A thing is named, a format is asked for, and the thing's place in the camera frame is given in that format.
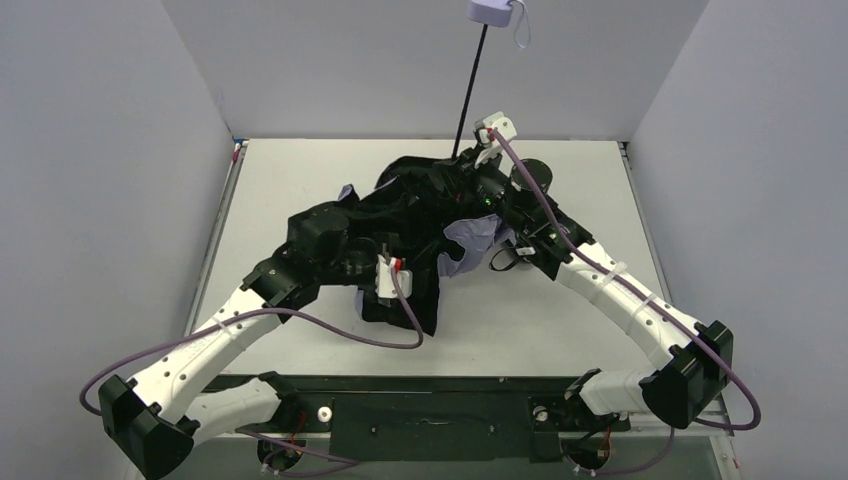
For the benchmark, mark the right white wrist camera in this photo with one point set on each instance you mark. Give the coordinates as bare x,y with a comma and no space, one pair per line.
491,132

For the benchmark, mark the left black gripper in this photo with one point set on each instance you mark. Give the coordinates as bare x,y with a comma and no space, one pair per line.
361,268

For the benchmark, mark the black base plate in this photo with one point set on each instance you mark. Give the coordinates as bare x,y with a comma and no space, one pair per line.
408,418

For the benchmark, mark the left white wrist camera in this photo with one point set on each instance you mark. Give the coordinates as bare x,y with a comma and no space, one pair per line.
393,278

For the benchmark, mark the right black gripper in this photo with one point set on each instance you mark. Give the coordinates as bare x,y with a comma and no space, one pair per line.
468,163

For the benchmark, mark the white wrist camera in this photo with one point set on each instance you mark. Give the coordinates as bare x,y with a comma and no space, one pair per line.
491,132
393,278

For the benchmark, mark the aluminium rail frame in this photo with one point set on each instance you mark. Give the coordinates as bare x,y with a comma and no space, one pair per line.
228,410

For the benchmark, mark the lilac folding umbrella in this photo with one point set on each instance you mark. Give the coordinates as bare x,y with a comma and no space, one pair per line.
420,210

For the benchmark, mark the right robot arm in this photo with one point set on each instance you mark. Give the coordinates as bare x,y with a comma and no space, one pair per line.
689,361

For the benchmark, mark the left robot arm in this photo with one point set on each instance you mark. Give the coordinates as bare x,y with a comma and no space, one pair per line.
128,407

